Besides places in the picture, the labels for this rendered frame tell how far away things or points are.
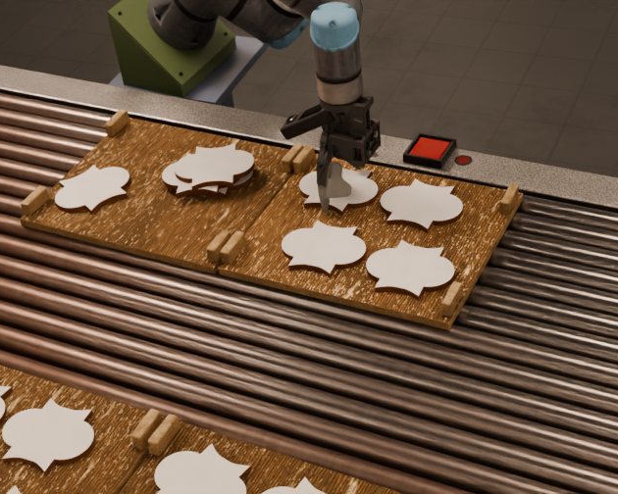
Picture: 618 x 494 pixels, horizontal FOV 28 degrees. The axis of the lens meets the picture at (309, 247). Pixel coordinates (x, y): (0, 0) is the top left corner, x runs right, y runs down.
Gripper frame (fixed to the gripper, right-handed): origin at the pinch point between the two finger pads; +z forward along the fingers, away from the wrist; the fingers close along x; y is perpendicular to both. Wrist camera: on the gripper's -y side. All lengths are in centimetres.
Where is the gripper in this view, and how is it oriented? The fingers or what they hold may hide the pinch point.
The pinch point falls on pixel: (338, 188)
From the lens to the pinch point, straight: 217.0
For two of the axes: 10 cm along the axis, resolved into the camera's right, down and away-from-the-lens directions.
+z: 0.9, 7.7, 6.3
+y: 8.9, 2.1, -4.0
